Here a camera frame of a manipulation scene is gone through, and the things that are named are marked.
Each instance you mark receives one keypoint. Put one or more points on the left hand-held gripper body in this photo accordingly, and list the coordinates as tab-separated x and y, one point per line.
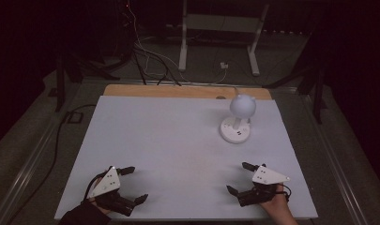
108	184

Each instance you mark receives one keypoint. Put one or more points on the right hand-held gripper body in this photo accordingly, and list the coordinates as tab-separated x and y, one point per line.
266	178

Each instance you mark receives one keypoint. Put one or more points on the person's left hand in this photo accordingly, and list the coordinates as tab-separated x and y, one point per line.
100	208

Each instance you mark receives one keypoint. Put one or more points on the person's right hand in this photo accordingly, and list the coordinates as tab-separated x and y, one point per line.
276	203

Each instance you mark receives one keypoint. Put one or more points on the person's dark left sleeve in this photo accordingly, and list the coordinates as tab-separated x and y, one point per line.
84	215

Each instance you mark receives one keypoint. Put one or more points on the white round-headed desk lamp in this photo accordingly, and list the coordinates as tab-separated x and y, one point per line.
237	125

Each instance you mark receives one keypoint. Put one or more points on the white table mat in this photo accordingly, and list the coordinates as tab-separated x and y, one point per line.
178	156

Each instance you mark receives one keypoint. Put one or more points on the black square floor plate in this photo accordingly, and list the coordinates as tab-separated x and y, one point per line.
75	117

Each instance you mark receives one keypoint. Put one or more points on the white plug adapter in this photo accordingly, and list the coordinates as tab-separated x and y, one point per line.
224	65

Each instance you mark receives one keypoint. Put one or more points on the black metal stand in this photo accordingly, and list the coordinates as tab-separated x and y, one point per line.
312	81
64	75

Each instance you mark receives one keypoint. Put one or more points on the white metal stand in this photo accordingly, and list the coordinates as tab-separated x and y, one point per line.
219	23

